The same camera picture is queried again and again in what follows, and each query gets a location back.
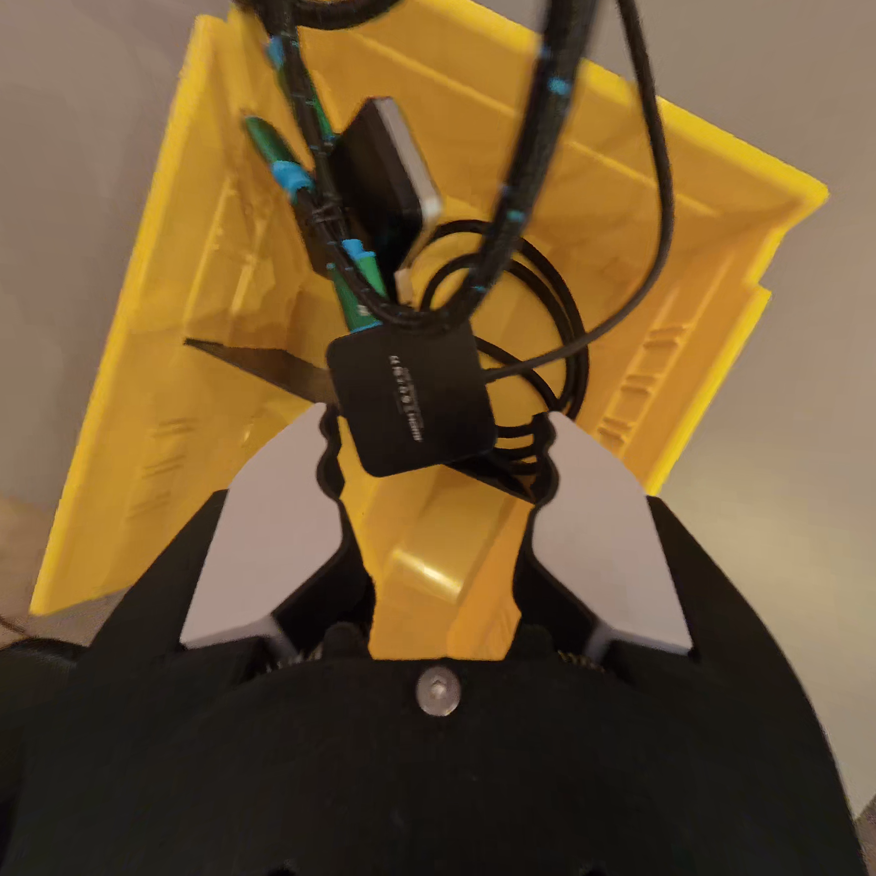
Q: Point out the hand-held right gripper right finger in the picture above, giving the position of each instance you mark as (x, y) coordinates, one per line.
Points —
(602, 547)

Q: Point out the black switch box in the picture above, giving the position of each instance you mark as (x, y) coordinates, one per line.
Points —
(373, 185)

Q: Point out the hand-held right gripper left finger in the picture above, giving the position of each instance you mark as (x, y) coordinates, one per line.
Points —
(274, 534)

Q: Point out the yellow plastic bin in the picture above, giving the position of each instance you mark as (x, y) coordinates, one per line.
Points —
(205, 274)

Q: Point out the black square hub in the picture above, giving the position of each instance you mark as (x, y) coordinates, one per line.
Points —
(404, 404)

